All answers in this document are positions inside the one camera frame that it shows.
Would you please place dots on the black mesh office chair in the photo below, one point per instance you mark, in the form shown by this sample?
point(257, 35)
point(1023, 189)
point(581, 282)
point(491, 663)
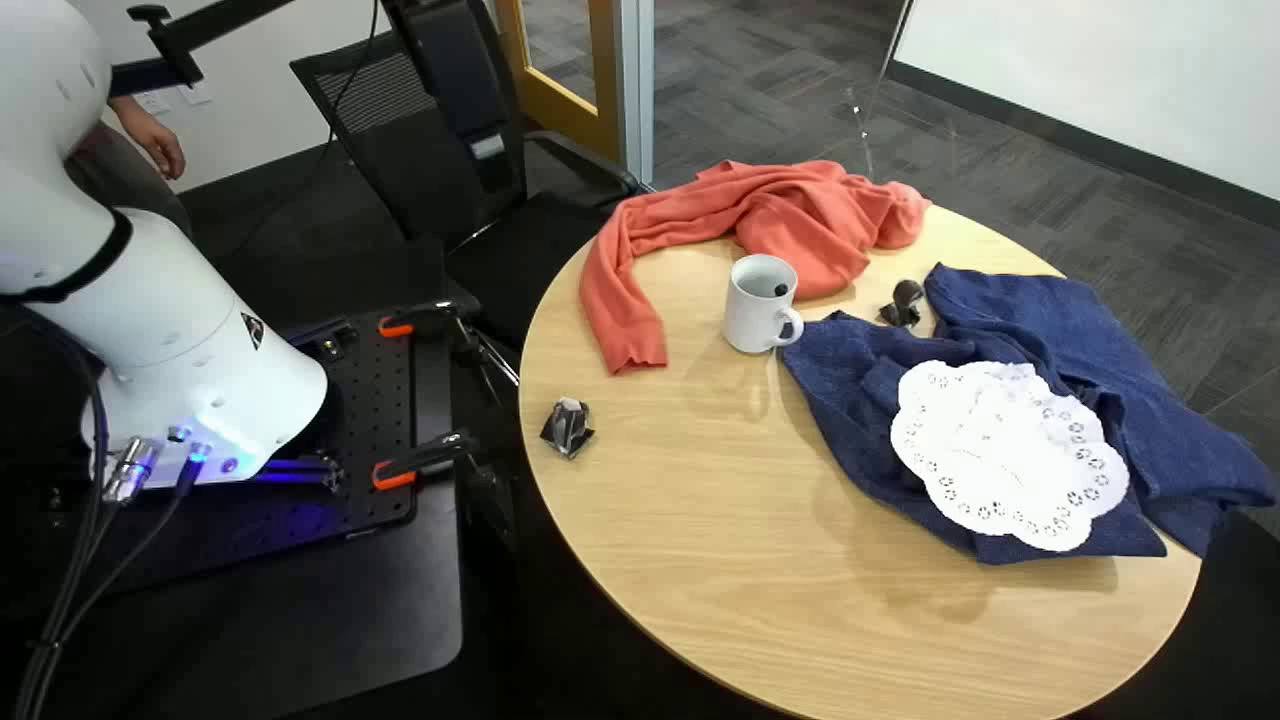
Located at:
point(425, 145)

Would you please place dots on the black binder clip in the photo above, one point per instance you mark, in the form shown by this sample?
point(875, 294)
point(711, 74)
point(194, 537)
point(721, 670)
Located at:
point(566, 426)

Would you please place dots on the white paper doily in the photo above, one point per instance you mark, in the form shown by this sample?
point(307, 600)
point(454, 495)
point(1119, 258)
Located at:
point(1006, 455)

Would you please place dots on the black robot cart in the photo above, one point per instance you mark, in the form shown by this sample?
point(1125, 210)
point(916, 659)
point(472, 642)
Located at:
point(307, 627)

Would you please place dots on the person's bare hand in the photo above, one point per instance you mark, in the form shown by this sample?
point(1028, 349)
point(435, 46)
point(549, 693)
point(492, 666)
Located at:
point(154, 137)

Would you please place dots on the dark blue cloth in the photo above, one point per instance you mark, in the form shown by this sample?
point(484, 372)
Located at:
point(1134, 403)

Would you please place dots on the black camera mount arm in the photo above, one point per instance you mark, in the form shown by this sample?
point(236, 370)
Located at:
point(186, 40)

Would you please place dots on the white ceramic mug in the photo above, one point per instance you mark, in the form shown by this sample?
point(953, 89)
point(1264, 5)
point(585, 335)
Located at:
point(759, 321)

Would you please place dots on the orange cloth garment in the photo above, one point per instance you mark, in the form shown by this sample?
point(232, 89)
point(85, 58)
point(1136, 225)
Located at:
point(786, 215)

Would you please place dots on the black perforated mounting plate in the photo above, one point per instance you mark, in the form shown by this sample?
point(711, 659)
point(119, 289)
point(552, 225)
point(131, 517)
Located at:
point(360, 426)

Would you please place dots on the wooden door frame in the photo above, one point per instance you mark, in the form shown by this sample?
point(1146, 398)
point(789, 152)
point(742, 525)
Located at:
point(566, 83)

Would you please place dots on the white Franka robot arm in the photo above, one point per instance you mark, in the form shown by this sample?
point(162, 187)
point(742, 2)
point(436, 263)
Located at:
point(146, 305)

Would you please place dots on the orange black bar clamp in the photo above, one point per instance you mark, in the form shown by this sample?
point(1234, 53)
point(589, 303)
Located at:
point(421, 316)
point(412, 467)

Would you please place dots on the black marker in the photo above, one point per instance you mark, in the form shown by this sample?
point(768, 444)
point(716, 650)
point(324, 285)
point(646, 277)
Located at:
point(773, 282)

